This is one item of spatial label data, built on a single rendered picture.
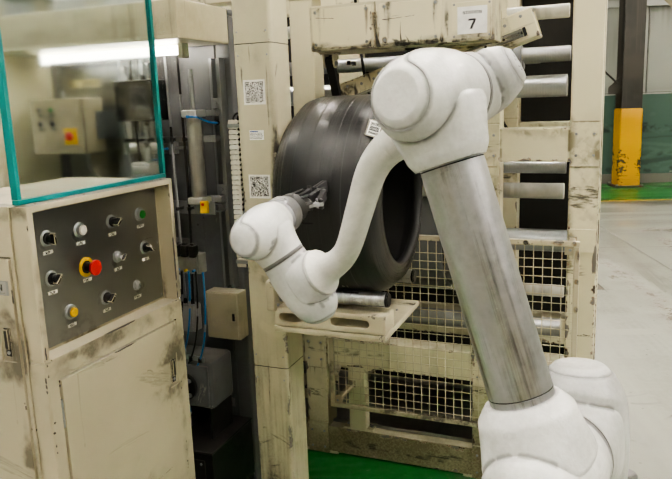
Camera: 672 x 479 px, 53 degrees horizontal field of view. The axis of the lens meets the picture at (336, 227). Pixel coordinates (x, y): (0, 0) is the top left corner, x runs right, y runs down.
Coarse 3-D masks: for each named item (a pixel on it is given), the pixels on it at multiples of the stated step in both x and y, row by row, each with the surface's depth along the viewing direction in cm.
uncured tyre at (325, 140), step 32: (352, 96) 198; (288, 128) 192; (320, 128) 186; (352, 128) 182; (288, 160) 185; (320, 160) 181; (352, 160) 178; (288, 192) 184; (384, 192) 234; (416, 192) 222; (320, 224) 182; (384, 224) 233; (416, 224) 220; (384, 256) 189; (352, 288) 198; (384, 288) 201
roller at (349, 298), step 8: (344, 296) 198; (352, 296) 198; (360, 296) 197; (368, 296) 196; (376, 296) 195; (384, 296) 194; (352, 304) 199; (360, 304) 197; (368, 304) 196; (376, 304) 195; (384, 304) 194
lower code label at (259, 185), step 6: (252, 180) 211; (258, 180) 211; (264, 180) 210; (252, 186) 212; (258, 186) 211; (264, 186) 210; (252, 192) 212; (258, 192) 211; (264, 192) 211; (270, 192) 210; (270, 198) 210
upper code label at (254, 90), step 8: (248, 80) 206; (256, 80) 205; (264, 80) 204; (248, 88) 206; (256, 88) 205; (264, 88) 204; (248, 96) 207; (256, 96) 206; (264, 96) 205; (248, 104) 207; (256, 104) 206
